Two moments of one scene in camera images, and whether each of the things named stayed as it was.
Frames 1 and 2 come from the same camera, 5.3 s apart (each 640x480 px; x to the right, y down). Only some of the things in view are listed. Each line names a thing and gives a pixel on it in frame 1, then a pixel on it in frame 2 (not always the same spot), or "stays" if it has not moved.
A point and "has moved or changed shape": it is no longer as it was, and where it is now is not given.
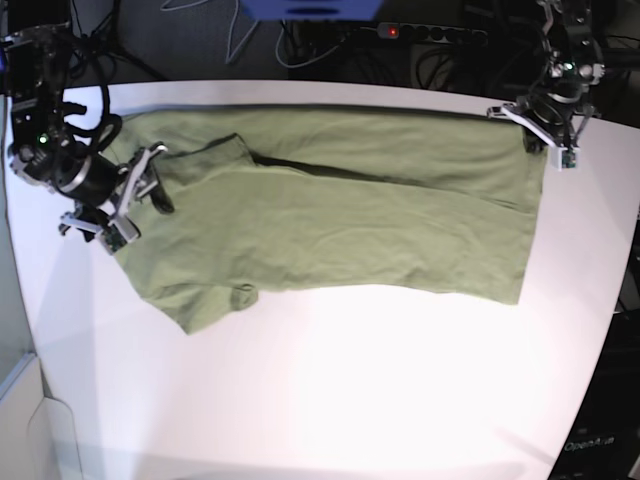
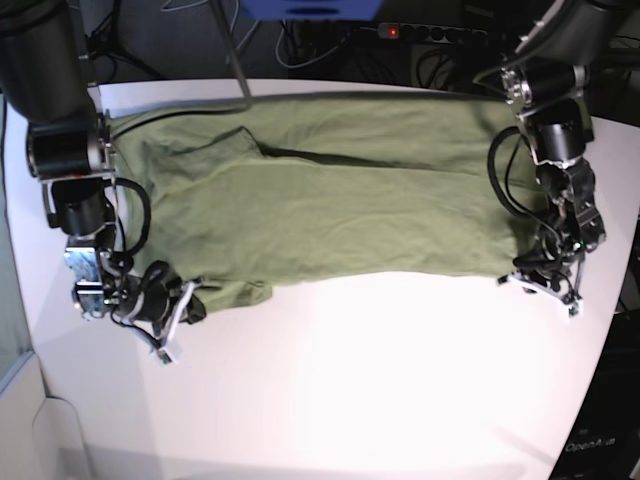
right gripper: x=548 y=117 to x=553 y=270
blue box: x=312 y=10 stays
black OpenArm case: x=605 y=444 stays
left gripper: x=67 y=156 to x=156 y=305
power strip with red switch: x=446 y=35 stays
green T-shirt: x=429 y=200 has moved or changed shape
